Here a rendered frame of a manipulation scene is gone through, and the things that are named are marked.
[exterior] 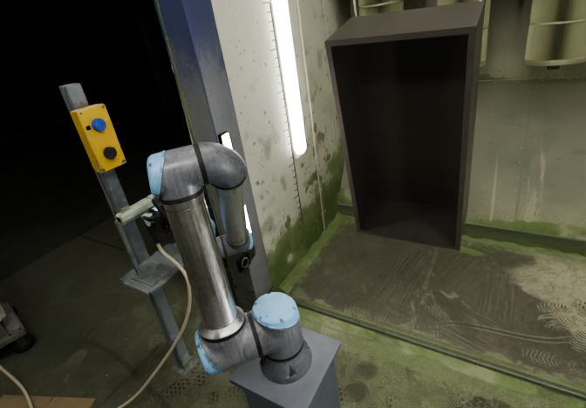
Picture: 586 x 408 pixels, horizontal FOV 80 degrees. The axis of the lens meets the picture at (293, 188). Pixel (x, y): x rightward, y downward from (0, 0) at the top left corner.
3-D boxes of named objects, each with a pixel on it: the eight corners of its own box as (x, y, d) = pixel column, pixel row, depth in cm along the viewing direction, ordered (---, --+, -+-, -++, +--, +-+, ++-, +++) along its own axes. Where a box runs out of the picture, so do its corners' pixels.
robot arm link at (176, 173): (262, 368, 114) (201, 147, 87) (208, 390, 110) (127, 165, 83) (252, 336, 128) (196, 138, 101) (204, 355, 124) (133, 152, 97)
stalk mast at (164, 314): (185, 358, 212) (72, 83, 140) (192, 362, 209) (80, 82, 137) (178, 366, 208) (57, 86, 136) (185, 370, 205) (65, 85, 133)
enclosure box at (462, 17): (373, 197, 248) (351, 17, 178) (467, 209, 219) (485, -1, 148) (357, 232, 225) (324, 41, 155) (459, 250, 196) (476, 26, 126)
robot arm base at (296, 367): (296, 392, 117) (291, 373, 112) (250, 371, 126) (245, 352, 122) (321, 348, 131) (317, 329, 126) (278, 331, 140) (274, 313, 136)
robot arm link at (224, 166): (237, 124, 97) (248, 230, 154) (192, 134, 94) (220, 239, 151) (249, 155, 91) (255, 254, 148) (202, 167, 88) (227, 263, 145)
